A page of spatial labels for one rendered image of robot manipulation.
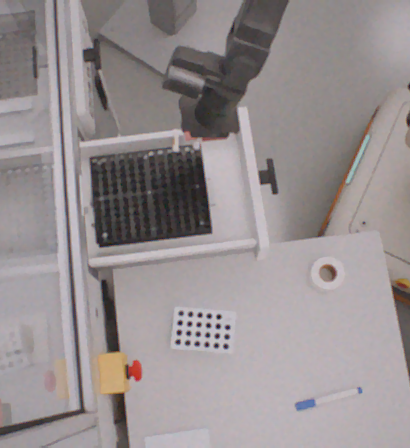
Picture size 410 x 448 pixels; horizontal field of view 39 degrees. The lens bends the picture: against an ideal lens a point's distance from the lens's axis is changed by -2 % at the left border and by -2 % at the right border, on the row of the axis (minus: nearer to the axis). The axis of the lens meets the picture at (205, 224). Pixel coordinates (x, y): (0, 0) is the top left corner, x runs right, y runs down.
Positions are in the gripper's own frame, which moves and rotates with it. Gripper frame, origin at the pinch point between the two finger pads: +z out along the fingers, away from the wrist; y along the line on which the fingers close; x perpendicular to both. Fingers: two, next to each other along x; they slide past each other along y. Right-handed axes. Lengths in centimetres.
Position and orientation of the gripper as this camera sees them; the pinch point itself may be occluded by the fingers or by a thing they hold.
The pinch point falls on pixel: (195, 136)
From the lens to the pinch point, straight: 108.4
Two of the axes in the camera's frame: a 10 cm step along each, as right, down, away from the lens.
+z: -2.9, 2.8, 9.1
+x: -1.1, -9.6, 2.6
